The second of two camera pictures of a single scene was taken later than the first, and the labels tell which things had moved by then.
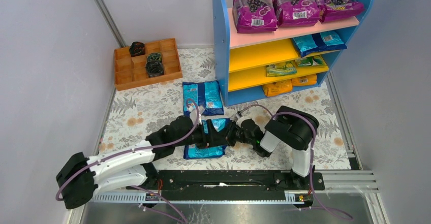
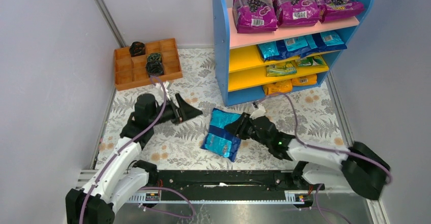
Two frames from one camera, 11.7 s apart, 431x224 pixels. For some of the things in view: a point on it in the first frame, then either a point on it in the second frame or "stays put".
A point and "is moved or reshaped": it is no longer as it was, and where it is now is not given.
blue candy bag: (206, 94) is moved or reshaped
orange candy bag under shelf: (310, 80) stays put
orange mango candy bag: (277, 88) stays put
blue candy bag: (191, 151) -> (288, 48)
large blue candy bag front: (322, 41) stays put
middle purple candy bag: (294, 7) stays put
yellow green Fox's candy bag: (281, 68) stays put
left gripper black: (207, 138) -> (180, 110)
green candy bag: (312, 61) stays put
